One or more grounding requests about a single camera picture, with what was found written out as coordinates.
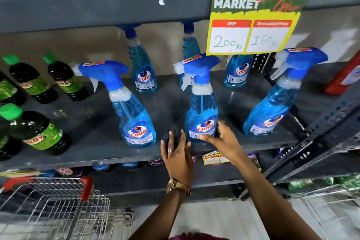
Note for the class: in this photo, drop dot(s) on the person's right hand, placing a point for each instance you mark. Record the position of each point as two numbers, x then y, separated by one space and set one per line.
227 144

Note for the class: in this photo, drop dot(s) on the person's left hand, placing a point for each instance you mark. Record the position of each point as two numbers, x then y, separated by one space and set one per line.
178 164

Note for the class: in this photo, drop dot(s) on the person's right thumb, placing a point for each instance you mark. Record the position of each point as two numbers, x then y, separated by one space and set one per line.
209 139

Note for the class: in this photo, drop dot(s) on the person's left middle finger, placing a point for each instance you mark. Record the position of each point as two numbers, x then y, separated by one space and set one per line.
183 140

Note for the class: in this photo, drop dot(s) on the person's left little finger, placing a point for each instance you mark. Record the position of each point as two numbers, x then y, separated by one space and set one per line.
163 149

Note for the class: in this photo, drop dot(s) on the blue liquid spray bottle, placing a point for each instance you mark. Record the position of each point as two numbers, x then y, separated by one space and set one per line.
201 102

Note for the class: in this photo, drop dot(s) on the person's right forearm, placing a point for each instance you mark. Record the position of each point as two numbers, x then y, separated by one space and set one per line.
270 203

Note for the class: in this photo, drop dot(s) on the person's left forearm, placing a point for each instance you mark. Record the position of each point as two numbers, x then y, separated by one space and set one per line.
160 217

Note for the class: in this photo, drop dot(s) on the purple bottle cap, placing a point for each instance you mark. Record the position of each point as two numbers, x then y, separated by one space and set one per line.
156 162

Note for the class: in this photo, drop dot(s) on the small yellow price tag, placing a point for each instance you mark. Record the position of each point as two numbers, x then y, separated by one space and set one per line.
215 158

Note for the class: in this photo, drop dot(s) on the blue bottle cap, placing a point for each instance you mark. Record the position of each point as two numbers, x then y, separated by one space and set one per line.
100 167
130 164

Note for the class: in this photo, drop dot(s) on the group of blue spray bottles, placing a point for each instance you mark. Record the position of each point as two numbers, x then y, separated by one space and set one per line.
135 124

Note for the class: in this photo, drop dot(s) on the gold wristwatch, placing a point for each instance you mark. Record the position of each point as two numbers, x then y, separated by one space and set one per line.
177 185

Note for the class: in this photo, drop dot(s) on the maroon garment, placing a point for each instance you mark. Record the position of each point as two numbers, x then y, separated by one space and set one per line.
201 237

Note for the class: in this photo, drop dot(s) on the pink label bottle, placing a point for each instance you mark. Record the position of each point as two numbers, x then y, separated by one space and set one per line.
64 171

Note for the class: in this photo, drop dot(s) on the dark green cleaner bottle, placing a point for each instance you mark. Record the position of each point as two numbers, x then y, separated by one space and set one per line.
31 81
8 90
67 81
36 131
7 147

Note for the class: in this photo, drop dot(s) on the green packets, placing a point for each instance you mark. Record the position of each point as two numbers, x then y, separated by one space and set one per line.
323 182

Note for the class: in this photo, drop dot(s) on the green yellow price sign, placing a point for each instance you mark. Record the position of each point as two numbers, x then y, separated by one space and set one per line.
253 20

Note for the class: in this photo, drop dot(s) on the red plastic bottle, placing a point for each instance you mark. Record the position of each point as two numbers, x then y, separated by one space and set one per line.
344 76

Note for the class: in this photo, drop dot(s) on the grey metal shelf rack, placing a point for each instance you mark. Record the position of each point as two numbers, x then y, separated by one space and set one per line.
84 9

